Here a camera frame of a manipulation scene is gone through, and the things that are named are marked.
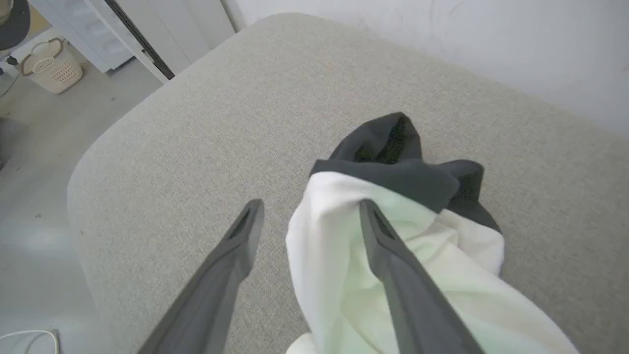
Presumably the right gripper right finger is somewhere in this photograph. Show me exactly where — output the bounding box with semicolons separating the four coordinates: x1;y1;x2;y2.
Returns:
359;199;485;354

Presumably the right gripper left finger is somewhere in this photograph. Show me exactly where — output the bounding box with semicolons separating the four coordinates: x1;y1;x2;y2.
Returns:
138;199;265;354

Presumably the black and white raglan shirt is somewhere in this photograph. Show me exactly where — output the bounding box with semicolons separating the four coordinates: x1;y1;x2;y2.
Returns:
285;112;580;354

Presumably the beige plastic laundry basket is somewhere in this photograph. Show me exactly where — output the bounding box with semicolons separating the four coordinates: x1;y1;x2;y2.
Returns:
20;37;83;94

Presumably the white cabinet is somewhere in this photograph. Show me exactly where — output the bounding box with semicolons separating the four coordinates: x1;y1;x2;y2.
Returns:
29;0;236;83

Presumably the dark grey round object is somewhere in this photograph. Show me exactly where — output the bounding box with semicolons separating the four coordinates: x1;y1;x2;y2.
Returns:
0;0;31;51

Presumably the thin white cable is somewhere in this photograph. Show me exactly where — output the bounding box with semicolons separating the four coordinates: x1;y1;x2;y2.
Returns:
0;329;60;354

